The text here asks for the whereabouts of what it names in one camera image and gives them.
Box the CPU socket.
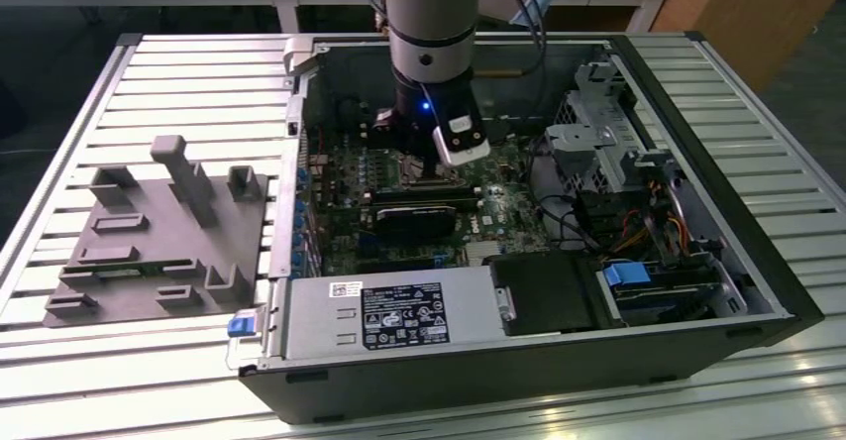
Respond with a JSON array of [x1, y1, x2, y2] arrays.
[[392, 150, 460, 188]]

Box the black drive bay cover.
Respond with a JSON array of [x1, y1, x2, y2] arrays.
[[485, 254, 616, 337]]

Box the black graphics card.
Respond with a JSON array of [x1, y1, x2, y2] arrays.
[[372, 204, 457, 241]]

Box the green motherboard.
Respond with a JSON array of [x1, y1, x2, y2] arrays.
[[307, 127, 556, 277]]

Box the gray metal drive cage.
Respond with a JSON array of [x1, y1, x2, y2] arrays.
[[540, 60, 682, 196]]

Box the silver chipset heatsink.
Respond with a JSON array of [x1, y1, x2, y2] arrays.
[[464, 241, 504, 266]]

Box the gray power supply unit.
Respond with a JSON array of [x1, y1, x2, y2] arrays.
[[260, 267, 513, 362]]

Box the blue disk carrier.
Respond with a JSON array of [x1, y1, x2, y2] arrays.
[[602, 260, 652, 290]]

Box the gray plastic parts rack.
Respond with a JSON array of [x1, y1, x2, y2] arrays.
[[40, 134, 272, 330]]

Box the blue case latch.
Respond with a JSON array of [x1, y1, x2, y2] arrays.
[[225, 313, 259, 338]]

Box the wooden cabinet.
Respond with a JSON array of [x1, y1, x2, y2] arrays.
[[650, 0, 846, 92]]

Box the black open PC case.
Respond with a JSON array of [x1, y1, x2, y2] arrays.
[[236, 31, 827, 424]]

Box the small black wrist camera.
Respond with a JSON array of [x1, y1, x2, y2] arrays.
[[369, 107, 401, 137]]

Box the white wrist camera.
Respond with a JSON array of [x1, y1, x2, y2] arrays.
[[431, 114, 493, 168]]

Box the black internal cables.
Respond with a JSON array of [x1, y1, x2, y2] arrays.
[[532, 189, 611, 259]]

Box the yellow and orange wires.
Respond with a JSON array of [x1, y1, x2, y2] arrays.
[[614, 210, 692, 259]]

